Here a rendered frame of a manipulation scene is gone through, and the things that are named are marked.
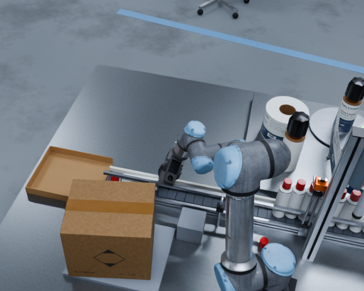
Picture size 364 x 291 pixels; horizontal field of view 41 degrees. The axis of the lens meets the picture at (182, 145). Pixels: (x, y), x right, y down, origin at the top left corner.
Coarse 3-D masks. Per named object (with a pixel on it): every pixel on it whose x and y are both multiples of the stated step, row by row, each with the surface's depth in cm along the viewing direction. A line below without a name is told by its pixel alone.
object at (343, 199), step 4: (344, 192) 182; (344, 196) 184; (340, 200) 184; (344, 200) 184; (340, 204) 185; (336, 208) 187; (340, 208) 187; (336, 212) 188; (336, 216) 190; (332, 224) 194
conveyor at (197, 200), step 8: (160, 192) 204; (168, 192) 204; (176, 192) 204; (184, 192) 204; (192, 192) 204; (184, 200) 201; (192, 200) 201; (200, 200) 202; (208, 200) 202; (216, 200) 202; (224, 200) 202; (256, 200) 203; (224, 208) 199; (256, 208) 200; (264, 208) 200; (272, 208) 201; (256, 216) 197; (264, 216) 198; (272, 216) 198; (296, 224) 195; (336, 232) 194; (344, 232) 194; (360, 232) 194
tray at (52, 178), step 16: (48, 160) 220; (64, 160) 220; (80, 160) 221; (96, 160) 221; (112, 160) 218; (32, 176) 208; (48, 176) 213; (64, 176) 213; (80, 176) 214; (96, 176) 214; (32, 192) 204; (48, 192) 202; (64, 192) 207
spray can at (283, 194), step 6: (288, 180) 185; (282, 186) 187; (288, 186) 184; (282, 192) 186; (288, 192) 186; (276, 198) 192; (282, 198) 188; (288, 198) 189; (276, 204) 193; (282, 204) 191; (276, 210) 194; (276, 216) 196; (282, 216) 196
